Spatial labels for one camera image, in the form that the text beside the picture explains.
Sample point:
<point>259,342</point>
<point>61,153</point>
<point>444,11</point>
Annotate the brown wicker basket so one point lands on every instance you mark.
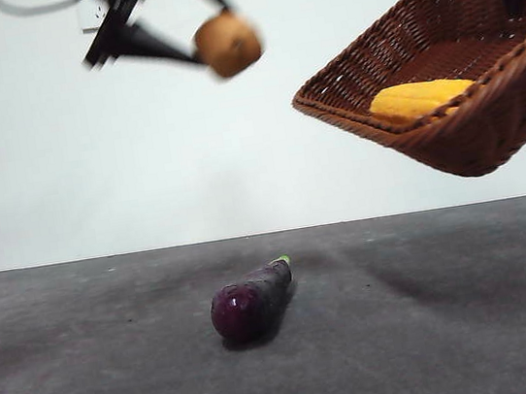
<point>461,144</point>

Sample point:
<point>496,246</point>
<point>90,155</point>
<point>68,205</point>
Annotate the white wall socket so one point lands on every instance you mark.
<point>91,18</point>

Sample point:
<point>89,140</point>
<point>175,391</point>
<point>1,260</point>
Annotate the purple eggplant with green stem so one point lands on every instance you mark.
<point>251,306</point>

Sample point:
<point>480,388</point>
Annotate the brown potato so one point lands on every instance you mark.
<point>229,45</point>

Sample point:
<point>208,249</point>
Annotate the yellow corn cob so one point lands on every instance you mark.
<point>418,99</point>

